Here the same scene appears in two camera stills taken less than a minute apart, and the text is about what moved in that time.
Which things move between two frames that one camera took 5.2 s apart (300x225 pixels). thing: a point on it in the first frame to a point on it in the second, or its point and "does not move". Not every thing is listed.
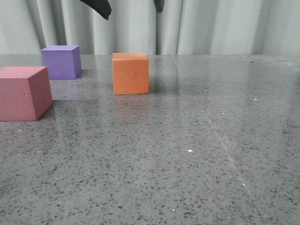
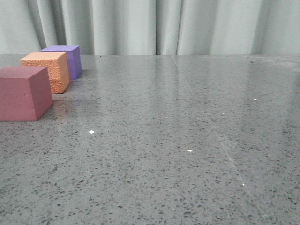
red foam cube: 25,93 does not move
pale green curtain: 184,27 does not move
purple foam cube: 63,62 does not move
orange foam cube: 130,73 to 57,64
